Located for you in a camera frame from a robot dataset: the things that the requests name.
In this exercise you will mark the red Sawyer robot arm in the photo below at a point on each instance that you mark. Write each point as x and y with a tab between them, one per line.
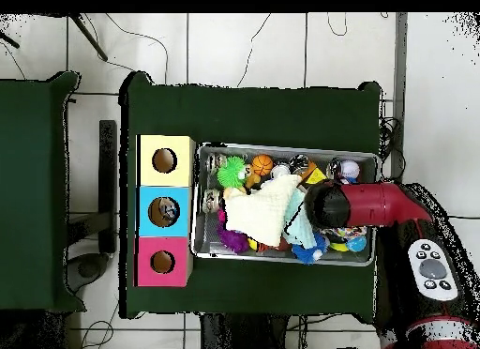
375	204

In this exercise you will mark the mint waffle cloth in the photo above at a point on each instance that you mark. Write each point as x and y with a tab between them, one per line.
300	229

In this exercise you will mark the purple spiky ball toy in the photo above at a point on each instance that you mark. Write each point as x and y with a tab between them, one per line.
232	240

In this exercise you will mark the orange toy basketball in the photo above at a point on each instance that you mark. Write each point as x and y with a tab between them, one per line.
262	164

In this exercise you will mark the orange plush toy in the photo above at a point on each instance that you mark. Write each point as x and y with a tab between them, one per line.
252	180

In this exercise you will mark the green spiky ball toy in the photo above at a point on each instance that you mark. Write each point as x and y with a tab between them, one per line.
230	172

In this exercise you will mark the grey floor rail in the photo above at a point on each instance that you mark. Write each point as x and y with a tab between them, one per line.
400	63

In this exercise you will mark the dark green tablecloth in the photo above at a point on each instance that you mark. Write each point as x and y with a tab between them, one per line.
243	116
33	176

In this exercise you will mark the crushed clear bottle blue label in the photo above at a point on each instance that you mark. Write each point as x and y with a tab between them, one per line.
167	210

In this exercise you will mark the multicolour patterned fabric bow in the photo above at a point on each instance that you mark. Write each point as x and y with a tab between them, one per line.
348	232

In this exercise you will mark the black upright panel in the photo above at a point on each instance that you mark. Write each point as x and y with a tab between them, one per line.
108	169

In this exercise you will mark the small blue spiky ball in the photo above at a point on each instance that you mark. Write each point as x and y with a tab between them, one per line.
305	251

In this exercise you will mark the cream waffle cloth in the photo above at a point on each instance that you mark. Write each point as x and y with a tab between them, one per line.
258	210

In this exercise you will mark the long black tripod leg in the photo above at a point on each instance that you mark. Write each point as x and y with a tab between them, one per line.
90	39

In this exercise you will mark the shallow mesh bin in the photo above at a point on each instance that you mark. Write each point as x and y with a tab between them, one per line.
210	247

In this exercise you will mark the grey rounded base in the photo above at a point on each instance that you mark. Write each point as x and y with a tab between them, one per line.
88	270

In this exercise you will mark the short black tripod leg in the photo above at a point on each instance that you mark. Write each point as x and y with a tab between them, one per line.
9	39

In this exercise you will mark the wooden box with three holes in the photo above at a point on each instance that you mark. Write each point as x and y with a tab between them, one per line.
176	229

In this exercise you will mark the white toy baseball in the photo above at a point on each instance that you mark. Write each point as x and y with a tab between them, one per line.
350	169

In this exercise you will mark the yellow cheese wedge toy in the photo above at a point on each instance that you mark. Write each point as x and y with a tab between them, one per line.
317	176

